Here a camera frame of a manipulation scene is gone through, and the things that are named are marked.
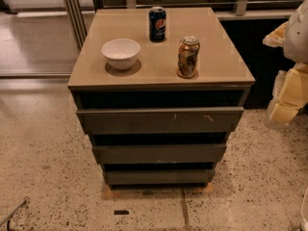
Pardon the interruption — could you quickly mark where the blue pepsi can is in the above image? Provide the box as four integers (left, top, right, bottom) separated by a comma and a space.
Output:
149, 6, 167, 42

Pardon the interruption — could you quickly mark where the grey top drawer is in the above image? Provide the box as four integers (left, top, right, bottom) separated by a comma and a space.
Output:
77, 107, 244, 135

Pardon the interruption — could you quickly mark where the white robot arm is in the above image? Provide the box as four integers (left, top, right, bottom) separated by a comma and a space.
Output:
263, 0, 308, 129

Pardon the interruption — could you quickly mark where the orange soda can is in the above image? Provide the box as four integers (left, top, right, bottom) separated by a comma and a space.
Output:
177, 36, 200, 78

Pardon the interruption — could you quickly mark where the grey drawer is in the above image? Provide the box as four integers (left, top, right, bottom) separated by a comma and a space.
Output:
77, 107, 244, 135
92, 144, 226, 165
103, 169, 215, 185

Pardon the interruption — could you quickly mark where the small black floor object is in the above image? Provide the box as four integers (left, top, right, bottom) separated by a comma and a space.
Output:
114, 210, 130, 216

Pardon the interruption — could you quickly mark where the grey middle drawer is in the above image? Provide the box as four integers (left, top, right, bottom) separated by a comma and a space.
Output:
92, 144, 226, 165

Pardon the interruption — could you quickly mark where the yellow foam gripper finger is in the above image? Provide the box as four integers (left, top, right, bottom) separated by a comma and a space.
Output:
263, 22, 287, 47
266, 64, 308, 129

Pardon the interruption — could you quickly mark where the white ceramic bowl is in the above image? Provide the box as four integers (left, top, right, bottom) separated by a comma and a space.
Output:
101, 38, 141, 70

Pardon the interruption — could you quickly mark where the grey bottom drawer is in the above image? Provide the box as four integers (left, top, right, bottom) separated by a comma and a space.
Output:
103, 169, 215, 185

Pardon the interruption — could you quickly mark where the grey drawer cabinet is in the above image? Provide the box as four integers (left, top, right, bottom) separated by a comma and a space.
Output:
68, 8, 254, 173

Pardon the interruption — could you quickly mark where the metal railing frame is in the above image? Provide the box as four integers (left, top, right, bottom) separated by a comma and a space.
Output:
91, 0, 303, 48

